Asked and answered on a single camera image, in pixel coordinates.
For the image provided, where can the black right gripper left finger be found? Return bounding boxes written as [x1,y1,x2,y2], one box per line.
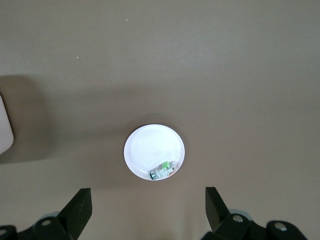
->
[19,188,94,240]

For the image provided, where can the green push button switch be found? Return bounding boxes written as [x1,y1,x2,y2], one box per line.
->
[149,161,177,181]

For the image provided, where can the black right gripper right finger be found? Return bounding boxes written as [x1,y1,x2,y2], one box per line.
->
[199,186,268,240]

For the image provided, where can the pink round plate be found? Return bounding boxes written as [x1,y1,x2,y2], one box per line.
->
[123,124,186,181]

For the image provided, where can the white lidded box grey latches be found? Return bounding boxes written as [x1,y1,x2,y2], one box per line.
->
[0,94,14,156]

